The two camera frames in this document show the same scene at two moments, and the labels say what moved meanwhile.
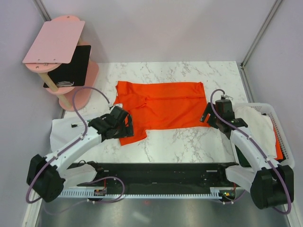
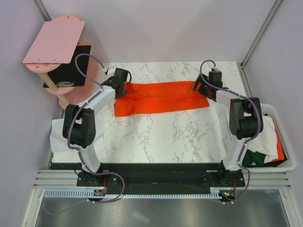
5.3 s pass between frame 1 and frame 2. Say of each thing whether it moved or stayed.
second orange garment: stayed
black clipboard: stayed
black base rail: stayed
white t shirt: stayed
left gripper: moved
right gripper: moved
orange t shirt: moved
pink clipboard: stayed
